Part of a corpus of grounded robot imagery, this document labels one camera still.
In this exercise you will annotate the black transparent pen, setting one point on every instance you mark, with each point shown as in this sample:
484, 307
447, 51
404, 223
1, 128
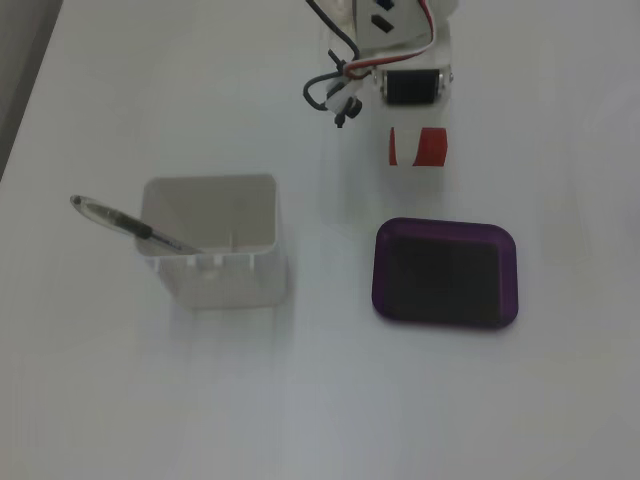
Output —
125, 224

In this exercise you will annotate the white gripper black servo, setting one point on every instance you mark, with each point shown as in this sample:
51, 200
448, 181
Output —
411, 88

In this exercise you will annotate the purple tray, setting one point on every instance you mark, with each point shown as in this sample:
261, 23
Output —
507, 280

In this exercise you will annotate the red cube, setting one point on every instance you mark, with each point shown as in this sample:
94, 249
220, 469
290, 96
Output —
434, 146

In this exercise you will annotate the white pen holder box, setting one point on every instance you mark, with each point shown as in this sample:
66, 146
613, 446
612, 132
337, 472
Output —
225, 280

